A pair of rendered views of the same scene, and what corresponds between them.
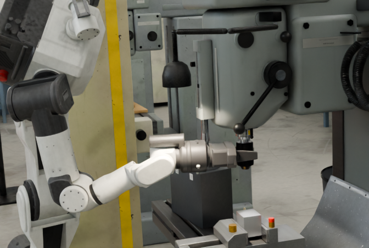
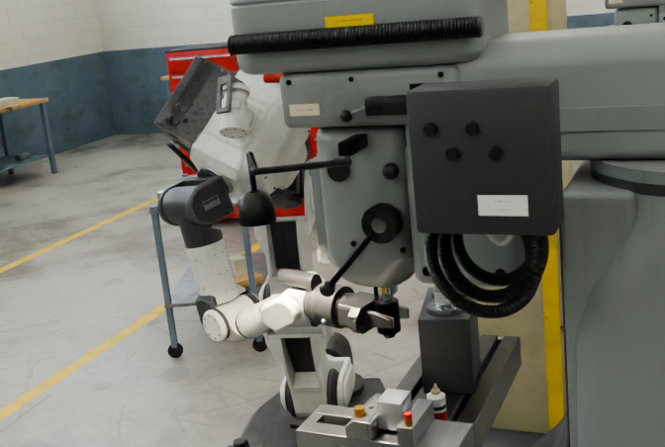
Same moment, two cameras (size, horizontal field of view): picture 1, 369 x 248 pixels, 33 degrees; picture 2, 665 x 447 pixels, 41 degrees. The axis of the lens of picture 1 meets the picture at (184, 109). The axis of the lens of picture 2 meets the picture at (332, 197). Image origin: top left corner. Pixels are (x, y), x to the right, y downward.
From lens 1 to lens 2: 1.29 m
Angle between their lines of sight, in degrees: 41
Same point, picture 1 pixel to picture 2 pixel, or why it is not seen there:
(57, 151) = (199, 268)
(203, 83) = (319, 217)
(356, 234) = not seen: outside the picture
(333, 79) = (468, 239)
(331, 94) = not seen: hidden behind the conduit
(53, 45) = (214, 139)
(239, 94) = (336, 242)
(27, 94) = (172, 199)
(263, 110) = (375, 267)
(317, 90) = not seen: hidden behind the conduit
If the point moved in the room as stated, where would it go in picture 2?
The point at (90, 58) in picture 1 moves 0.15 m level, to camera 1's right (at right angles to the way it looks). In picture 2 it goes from (259, 156) to (307, 160)
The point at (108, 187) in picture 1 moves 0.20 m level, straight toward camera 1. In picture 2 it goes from (246, 320) to (186, 356)
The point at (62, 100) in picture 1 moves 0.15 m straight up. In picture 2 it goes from (201, 211) to (191, 145)
